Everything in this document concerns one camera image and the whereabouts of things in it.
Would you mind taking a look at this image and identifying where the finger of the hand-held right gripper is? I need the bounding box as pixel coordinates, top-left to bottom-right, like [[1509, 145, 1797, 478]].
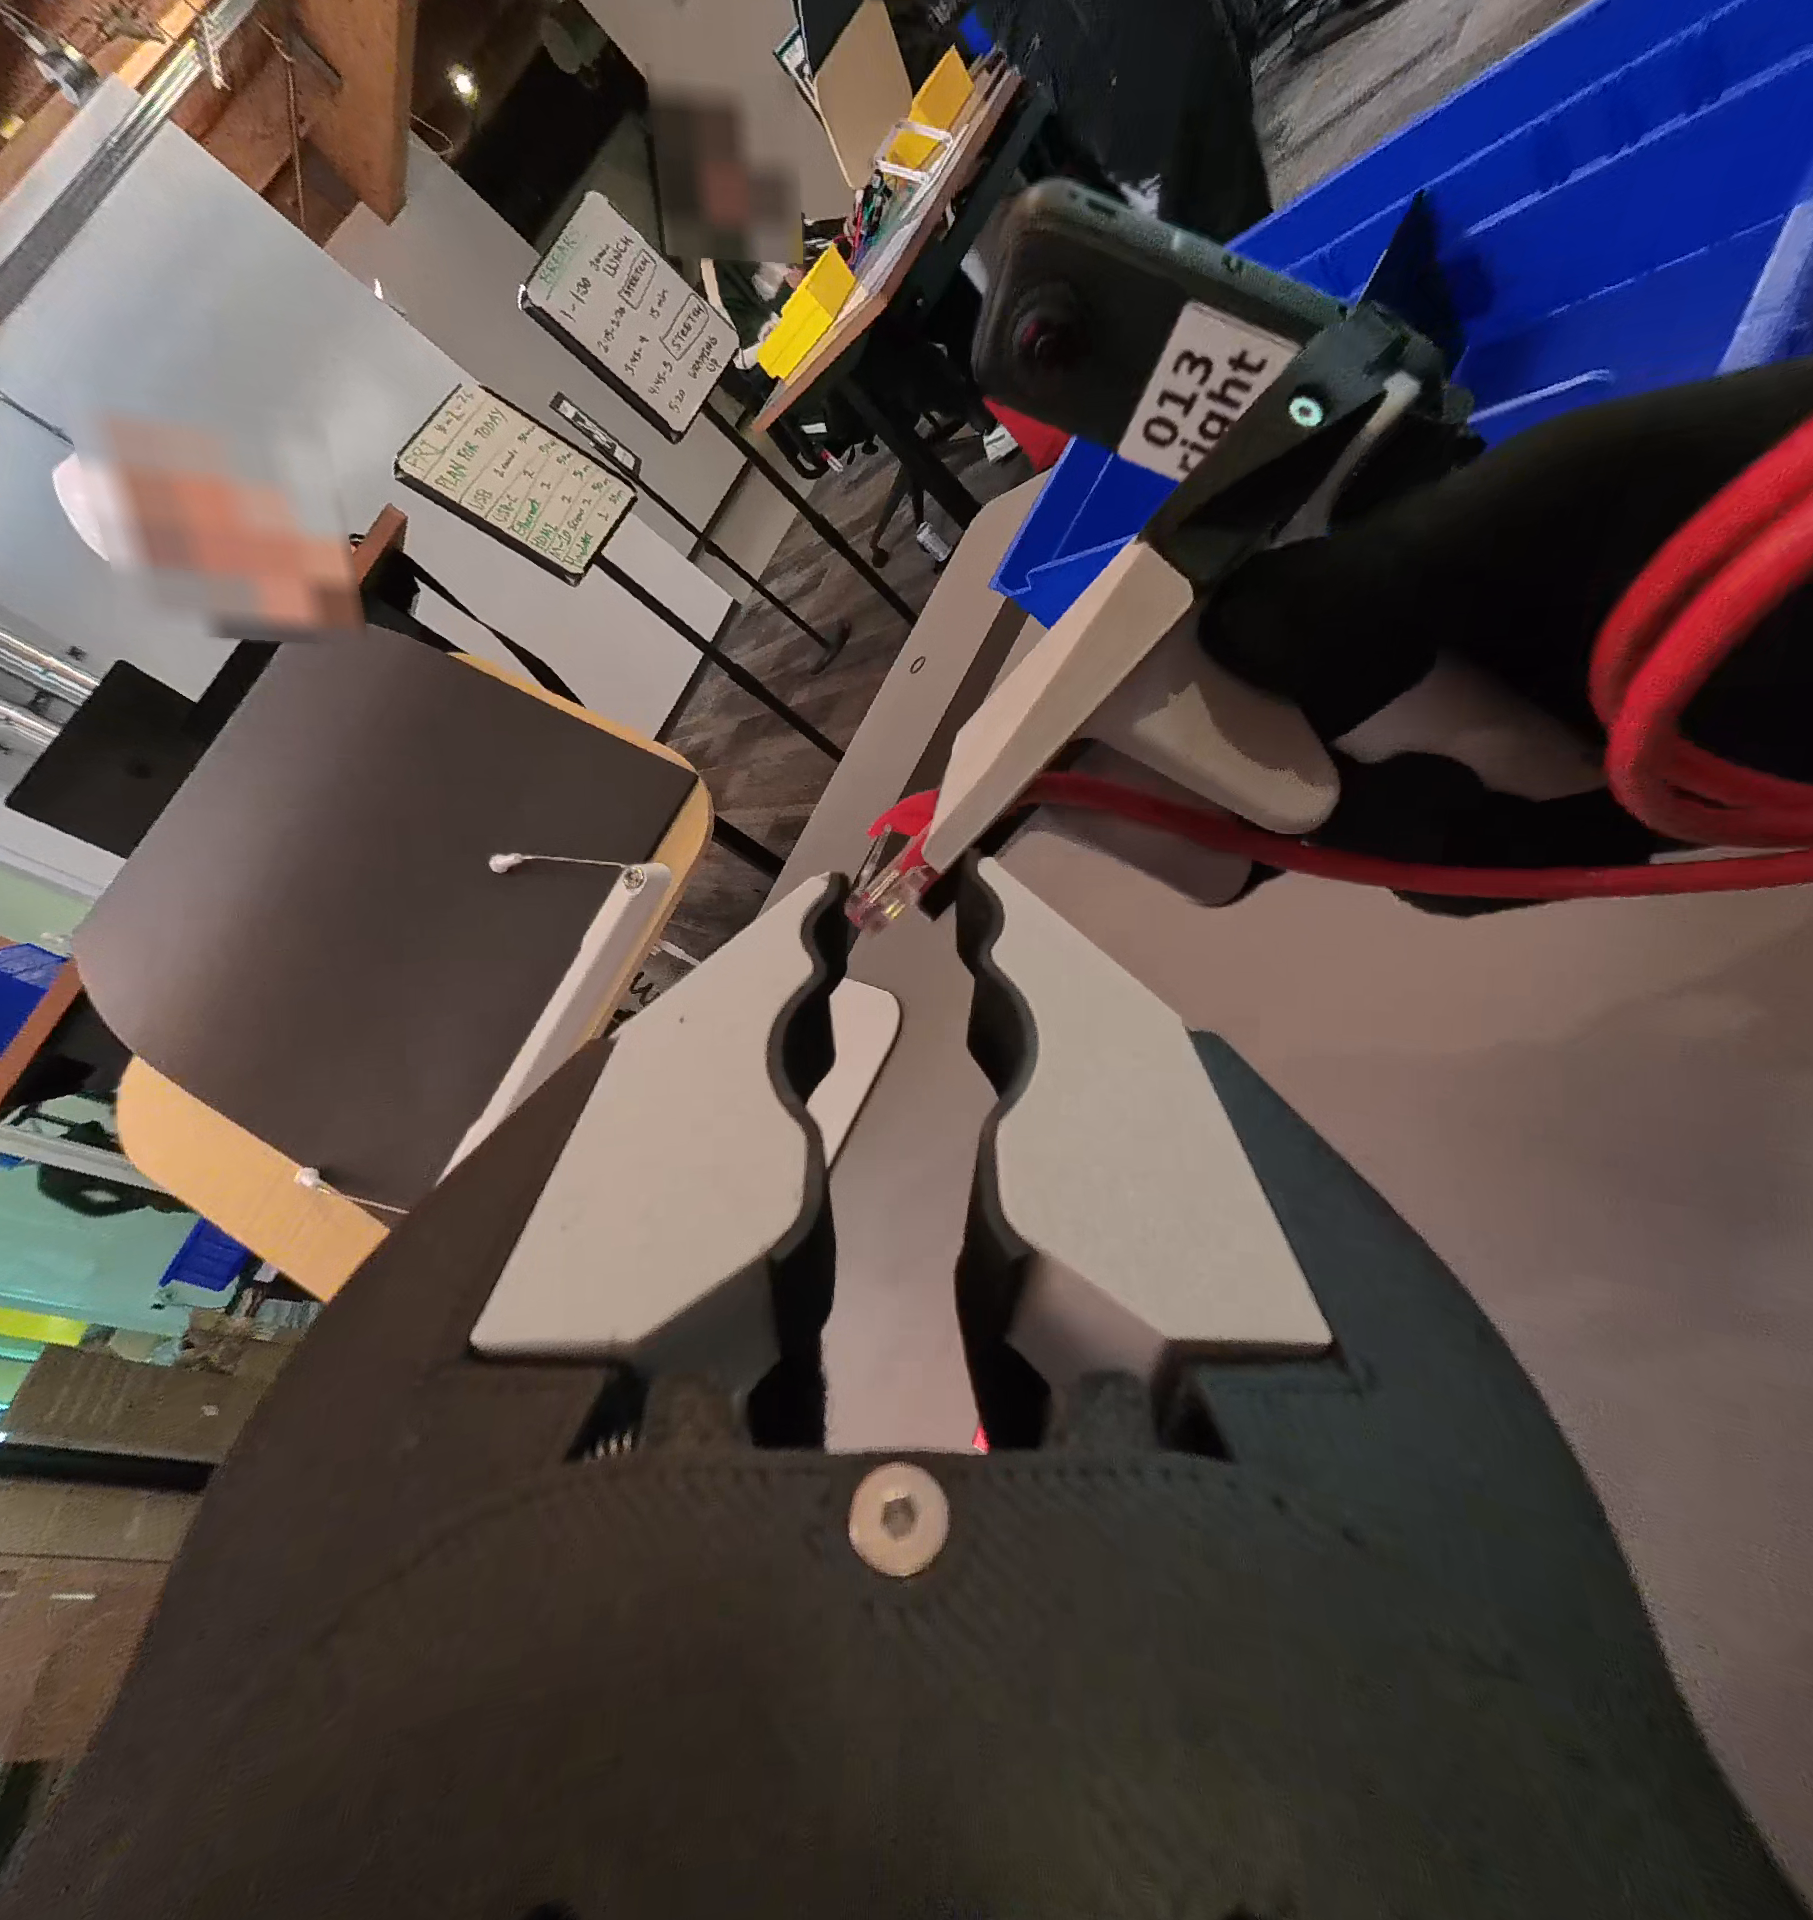
[[992, 823, 1242, 905], [919, 537, 1204, 881]]

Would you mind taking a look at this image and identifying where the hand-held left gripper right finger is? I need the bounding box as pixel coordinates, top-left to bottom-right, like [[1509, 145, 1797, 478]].
[[954, 855, 1338, 1382]]

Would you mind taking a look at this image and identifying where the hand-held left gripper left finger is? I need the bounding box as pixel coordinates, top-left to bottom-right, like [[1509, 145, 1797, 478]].
[[470, 870, 852, 1389]]

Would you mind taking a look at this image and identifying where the red ethernet cable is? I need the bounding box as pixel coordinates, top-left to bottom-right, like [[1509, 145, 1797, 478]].
[[846, 375, 1813, 938]]

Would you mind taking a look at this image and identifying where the person's right hand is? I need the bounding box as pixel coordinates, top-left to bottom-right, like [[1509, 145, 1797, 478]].
[[1195, 381, 1676, 913]]

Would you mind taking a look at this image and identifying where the wooden desk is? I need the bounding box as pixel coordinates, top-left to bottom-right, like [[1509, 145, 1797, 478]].
[[753, 60, 1063, 571]]

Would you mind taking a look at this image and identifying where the beige board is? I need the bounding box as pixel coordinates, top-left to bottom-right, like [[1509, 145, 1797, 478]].
[[814, 7, 916, 152]]

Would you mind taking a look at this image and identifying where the dark brown table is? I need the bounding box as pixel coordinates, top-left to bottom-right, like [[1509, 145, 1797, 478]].
[[74, 626, 715, 1307]]

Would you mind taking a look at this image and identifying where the whiteboard on black stand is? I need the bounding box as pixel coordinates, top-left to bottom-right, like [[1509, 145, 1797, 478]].
[[393, 381, 849, 764], [520, 189, 924, 628]]

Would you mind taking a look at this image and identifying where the blue plastic bin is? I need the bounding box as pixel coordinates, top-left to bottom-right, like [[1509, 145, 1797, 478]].
[[0, 942, 87, 1100], [992, 0, 1813, 619]]

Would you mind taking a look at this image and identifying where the black panel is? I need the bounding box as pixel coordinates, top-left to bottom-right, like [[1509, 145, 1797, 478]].
[[8, 658, 273, 861]]

